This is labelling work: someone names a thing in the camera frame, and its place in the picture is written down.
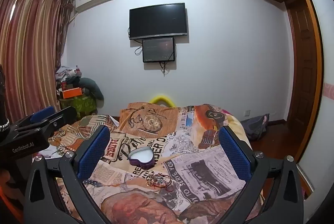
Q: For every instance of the white sliding wardrobe door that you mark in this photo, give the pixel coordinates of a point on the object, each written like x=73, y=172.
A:
x=327, y=44

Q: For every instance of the orange box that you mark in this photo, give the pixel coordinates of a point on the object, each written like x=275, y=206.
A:
x=71, y=93

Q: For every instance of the dark bag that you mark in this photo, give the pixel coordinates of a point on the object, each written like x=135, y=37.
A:
x=254, y=126

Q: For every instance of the purple heart-shaped tin box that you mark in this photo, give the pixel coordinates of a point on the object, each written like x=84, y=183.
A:
x=141, y=157

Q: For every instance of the pile of clothes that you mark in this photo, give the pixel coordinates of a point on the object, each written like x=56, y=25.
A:
x=78, y=78

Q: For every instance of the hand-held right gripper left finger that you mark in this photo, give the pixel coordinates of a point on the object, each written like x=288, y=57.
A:
x=92, y=153

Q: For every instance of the striped pink curtain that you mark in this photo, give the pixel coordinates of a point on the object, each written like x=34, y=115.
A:
x=26, y=44

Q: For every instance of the small black monitor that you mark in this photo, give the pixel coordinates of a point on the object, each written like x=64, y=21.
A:
x=158, y=49

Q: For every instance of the printed blanket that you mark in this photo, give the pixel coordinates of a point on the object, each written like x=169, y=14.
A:
x=182, y=151

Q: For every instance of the green patterned bag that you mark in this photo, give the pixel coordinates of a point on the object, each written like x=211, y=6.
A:
x=78, y=106

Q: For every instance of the large black television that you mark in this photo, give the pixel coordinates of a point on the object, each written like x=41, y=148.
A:
x=158, y=20

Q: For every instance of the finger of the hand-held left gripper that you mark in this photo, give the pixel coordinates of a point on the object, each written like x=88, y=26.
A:
x=41, y=112
x=64, y=117

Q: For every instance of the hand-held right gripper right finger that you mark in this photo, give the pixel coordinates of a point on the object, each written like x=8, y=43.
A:
x=234, y=153

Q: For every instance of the wooden panelled door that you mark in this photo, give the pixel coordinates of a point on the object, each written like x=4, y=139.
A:
x=302, y=70

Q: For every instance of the yellow foam tube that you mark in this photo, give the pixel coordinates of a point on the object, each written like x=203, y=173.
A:
x=163, y=100

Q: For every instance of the white wall socket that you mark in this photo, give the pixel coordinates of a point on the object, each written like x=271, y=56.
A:
x=247, y=112

